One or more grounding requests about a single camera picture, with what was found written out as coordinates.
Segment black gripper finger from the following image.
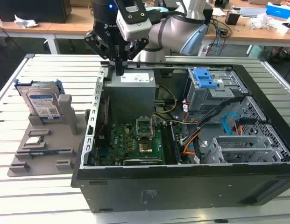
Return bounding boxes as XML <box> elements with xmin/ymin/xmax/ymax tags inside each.
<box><xmin>120</xmin><ymin>38</ymin><xmax>149</xmax><ymax>76</ymax></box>
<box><xmin>83</xmin><ymin>29</ymin><xmax>121</xmax><ymax>76</ymax></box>

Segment hard disk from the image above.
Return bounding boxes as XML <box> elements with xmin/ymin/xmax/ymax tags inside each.
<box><xmin>14</xmin><ymin>78</ymin><xmax>63</xmax><ymax>121</ymax></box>

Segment grey metal disk bay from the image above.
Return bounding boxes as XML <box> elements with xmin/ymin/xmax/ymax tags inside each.
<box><xmin>202</xmin><ymin>134</ymin><xmax>285</xmax><ymax>164</ymax></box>

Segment wooden desk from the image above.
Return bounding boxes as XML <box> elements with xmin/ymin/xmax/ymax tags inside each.
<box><xmin>0</xmin><ymin>6</ymin><xmax>290</xmax><ymax>47</ymax></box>

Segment grey power supply unit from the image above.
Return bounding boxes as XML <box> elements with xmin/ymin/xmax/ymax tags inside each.
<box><xmin>103</xmin><ymin>70</ymin><xmax>157</xmax><ymax>117</ymax></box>

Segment white power strip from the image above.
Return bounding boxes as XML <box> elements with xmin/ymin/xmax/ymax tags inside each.
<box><xmin>198</xmin><ymin>44</ymin><xmax>210</xmax><ymax>56</ymax></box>

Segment blue drive latch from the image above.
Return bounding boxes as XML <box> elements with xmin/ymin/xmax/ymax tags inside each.
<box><xmin>192</xmin><ymin>67</ymin><xmax>218</xmax><ymax>89</ymax></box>

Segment large black box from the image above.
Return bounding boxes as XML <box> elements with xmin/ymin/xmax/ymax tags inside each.
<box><xmin>0</xmin><ymin>0</ymin><xmax>72</xmax><ymax>24</ymax></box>

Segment crumpled white paper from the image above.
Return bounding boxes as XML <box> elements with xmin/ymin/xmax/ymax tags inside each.
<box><xmin>14</xmin><ymin>14</ymin><xmax>38</xmax><ymax>29</ymax></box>

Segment grey metal drive cage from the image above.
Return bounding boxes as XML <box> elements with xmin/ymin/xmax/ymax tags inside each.
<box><xmin>185</xmin><ymin>67</ymin><xmax>249</xmax><ymax>112</ymax></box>

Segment metal socket cover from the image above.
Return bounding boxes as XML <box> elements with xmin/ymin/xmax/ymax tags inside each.
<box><xmin>135</xmin><ymin>116</ymin><xmax>155</xmax><ymax>140</ymax></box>

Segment green motherboard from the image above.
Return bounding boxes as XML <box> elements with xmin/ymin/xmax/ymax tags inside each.
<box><xmin>94</xmin><ymin>122</ymin><xmax>183</xmax><ymax>165</ymax></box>

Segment black pen cup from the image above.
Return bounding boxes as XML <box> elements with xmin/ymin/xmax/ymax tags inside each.
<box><xmin>225</xmin><ymin>12</ymin><xmax>240</xmax><ymax>26</ymax></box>

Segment CPU socket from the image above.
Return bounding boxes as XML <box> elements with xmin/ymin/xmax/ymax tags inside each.
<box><xmin>138</xmin><ymin>139</ymin><xmax>154</xmax><ymax>154</ymax></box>

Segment grey parts rack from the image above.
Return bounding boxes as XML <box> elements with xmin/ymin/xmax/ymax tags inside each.
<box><xmin>7</xmin><ymin>94</ymin><xmax>92</xmax><ymax>177</ymax></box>

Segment black graphics card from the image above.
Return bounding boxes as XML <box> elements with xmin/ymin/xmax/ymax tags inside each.
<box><xmin>115</xmin><ymin>157</ymin><xmax>163</xmax><ymax>166</ymax></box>

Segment silver CPU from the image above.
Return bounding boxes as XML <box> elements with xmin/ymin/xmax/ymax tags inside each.
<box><xmin>27</xmin><ymin>137</ymin><xmax>44</xmax><ymax>145</ymax></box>

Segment teal bin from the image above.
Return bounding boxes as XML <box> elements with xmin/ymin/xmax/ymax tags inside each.
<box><xmin>248</xmin><ymin>45</ymin><xmax>267</xmax><ymax>59</ymax></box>

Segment clear plastic bags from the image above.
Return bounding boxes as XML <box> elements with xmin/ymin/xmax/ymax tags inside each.
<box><xmin>248</xmin><ymin>13</ymin><xmax>276</xmax><ymax>30</ymax></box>

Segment black open PC case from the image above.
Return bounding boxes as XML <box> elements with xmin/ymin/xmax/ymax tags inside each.
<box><xmin>70</xmin><ymin>61</ymin><xmax>290</xmax><ymax>213</ymax></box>

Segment blue cardboard box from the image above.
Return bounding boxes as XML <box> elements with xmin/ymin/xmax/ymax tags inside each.
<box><xmin>265</xmin><ymin>2</ymin><xmax>290</xmax><ymax>20</ymax></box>

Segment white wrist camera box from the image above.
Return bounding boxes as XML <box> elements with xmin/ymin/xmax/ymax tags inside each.
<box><xmin>113</xmin><ymin>0</ymin><xmax>152</xmax><ymax>42</ymax></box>

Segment yellow wires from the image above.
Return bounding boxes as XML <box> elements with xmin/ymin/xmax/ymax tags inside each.
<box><xmin>153</xmin><ymin>85</ymin><xmax>178</xmax><ymax>115</ymax></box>

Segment black cable bundle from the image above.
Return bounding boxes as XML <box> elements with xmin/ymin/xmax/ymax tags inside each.
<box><xmin>179</xmin><ymin>95</ymin><xmax>247</xmax><ymax>147</ymax></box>

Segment orange wire bundle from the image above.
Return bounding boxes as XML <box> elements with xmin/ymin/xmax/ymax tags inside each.
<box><xmin>183</xmin><ymin>138</ymin><xmax>197</xmax><ymax>156</ymax></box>

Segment blue wire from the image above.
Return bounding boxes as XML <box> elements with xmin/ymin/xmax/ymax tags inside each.
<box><xmin>223</xmin><ymin>112</ymin><xmax>241</xmax><ymax>136</ymax></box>

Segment orange wire with black plug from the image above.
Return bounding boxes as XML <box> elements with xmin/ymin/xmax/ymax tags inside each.
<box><xmin>234</xmin><ymin>118</ymin><xmax>256</xmax><ymax>136</ymax></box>

